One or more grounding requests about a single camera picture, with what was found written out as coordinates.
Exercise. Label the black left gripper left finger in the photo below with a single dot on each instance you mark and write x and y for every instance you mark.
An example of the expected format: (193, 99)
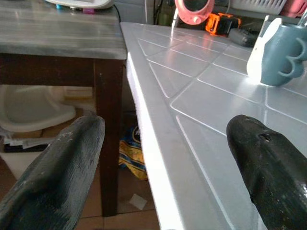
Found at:
(52, 182)

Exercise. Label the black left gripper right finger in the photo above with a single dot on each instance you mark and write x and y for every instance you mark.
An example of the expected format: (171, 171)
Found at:
(275, 179)

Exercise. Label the black white flat box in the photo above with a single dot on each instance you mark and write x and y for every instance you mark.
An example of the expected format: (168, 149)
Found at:
(24, 146)

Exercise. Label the yellow blue printed bag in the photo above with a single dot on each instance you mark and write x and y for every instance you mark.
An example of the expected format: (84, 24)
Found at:
(132, 158)

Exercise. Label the dark wooden table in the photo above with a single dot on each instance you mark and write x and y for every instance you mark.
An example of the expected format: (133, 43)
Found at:
(109, 119)

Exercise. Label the white paper scrap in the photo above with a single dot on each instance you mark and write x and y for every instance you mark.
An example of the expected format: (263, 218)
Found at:
(138, 201)

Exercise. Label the cream stacked box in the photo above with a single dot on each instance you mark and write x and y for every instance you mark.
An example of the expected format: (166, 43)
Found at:
(79, 93)

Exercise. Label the white plastic folding table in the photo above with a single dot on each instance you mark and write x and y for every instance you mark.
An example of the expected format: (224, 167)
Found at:
(204, 107)

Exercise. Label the teal ceramic mug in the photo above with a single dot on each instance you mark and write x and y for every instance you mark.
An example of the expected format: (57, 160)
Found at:
(275, 60)

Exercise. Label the black flat case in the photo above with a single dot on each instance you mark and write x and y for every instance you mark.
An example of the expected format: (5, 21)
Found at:
(242, 38)

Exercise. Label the clear drinking glass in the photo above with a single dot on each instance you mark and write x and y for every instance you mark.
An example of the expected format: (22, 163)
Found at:
(302, 19)

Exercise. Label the orange black power tool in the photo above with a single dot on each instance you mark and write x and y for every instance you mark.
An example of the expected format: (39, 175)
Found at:
(212, 24)

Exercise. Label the pink cloth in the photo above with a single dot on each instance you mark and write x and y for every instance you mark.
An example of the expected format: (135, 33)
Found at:
(295, 7)

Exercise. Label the white slatted basket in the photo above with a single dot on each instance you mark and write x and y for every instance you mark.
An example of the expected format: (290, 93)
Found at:
(259, 6)

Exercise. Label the magenta small cap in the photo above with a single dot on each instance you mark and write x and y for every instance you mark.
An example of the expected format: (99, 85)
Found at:
(88, 11)

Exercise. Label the teal small cap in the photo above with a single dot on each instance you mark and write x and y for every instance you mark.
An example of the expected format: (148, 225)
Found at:
(59, 6)

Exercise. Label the pink round mirror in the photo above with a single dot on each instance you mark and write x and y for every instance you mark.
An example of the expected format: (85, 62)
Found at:
(189, 18)

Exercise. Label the white kitchen appliance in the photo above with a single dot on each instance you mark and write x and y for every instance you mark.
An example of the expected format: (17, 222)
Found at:
(96, 4)

